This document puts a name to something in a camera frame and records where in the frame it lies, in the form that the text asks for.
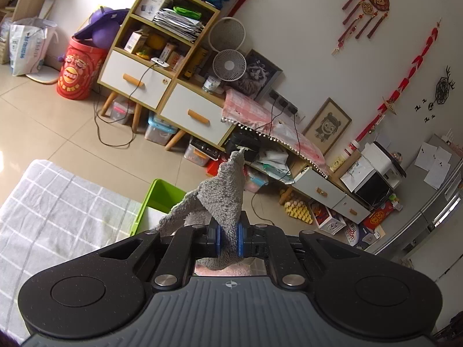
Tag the white red printed carton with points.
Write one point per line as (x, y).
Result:
(329, 218)

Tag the wooden tv cabinet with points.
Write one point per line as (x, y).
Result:
(170, 90)

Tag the white blue printed box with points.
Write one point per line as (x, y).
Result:
(361, 236)

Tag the yellow egg tray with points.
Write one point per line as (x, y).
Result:
(296, 208)

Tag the black deer wall clock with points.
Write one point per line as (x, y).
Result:
(444, 88)

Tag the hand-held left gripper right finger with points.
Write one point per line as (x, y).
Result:
(241, 240)

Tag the framed cartoon girl picture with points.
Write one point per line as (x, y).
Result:
(327, 126)

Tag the pile of folded papers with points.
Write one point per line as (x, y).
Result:
(273, 164)

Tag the yellow pot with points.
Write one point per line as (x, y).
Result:
(155, 41)

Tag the clear storage box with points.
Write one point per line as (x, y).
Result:
(257, 183)

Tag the framed cat picture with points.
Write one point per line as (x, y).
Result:
(258, 76)

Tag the white drawer with keyhole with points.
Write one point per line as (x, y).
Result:
(134, 79)

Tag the white flat charger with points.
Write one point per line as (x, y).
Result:
(160, 62)

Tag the green plastic bin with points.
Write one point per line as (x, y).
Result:
(159, 197)

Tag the glass jar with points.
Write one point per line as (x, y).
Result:
(211, 85)

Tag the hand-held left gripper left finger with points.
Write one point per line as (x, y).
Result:
(217, 240)

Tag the red gift box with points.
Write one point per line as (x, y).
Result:
(378, 218)

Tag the white round fan grille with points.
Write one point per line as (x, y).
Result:
(226, 32)

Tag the white desk fan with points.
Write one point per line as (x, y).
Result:
(229, 65)

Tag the red cardboard box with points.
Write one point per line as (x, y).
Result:
(214, 169)

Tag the black bag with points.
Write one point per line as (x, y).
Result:
(244, 141)

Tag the black microwave oven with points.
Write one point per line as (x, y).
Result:
(372, 188)

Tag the yellow white bottle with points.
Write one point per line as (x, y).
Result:
(345, 155)

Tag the clear box pink contents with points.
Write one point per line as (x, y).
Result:
(121, 112)

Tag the small orange box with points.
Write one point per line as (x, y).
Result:
(172, 56)

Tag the white product box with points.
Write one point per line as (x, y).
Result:
(155, 3)

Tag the yellow toy truck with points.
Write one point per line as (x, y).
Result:
(195, 65)

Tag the grey checked blanket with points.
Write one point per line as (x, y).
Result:
(54, 217)

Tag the wall power sockets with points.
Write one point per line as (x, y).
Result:
(283, 102)

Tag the purple plush toy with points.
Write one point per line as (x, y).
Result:
(103, 25)

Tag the pink table runner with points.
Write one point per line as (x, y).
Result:
(260, 119)

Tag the silver refrigerator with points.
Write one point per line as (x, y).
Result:
(434, 209)

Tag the clear box dark lid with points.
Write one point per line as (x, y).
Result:
(199, 151)

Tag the white round board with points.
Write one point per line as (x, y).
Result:
(41, 76)

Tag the white printer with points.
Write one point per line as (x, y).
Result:
(383, 161)

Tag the white printed sack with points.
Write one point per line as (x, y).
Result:
(30, 48)

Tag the clear box blue lid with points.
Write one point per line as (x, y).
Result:
(159, 130)

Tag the grey fluffy towel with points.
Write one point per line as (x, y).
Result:
(220, 195)

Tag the green plastic bag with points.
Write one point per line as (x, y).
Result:
(186, 11)

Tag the white small carton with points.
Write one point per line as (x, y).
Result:
(134, 41)

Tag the red snack bucket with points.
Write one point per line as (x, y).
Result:
(79, 70)

